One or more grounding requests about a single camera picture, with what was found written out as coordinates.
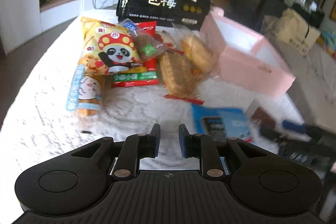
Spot small brown chocolate packet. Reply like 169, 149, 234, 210
245, 100, 277, 130

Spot blue monster snack packet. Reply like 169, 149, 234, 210
191, 104, 252, 142

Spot clear bread loaf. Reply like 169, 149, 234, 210
159, 51, 204, 105

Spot red spicy strips packet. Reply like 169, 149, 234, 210
111, 21, 160, 88

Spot light blue cartoon snack packet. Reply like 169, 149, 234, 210
66, 64, 105, 117

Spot clear round bread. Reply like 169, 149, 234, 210
173, 24, 217, 74

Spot brown cake clear packet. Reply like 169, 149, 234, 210
118, 19, 168, 62

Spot yellow panda snack bag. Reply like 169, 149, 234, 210
78, 17, 142, 75

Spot grey covered sofa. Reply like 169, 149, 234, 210
261, 15, 335, 131

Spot pink cardboard box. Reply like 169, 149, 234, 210
200, 12, 295, 97

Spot cream tote bag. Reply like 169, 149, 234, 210
272, 8, 321, 56

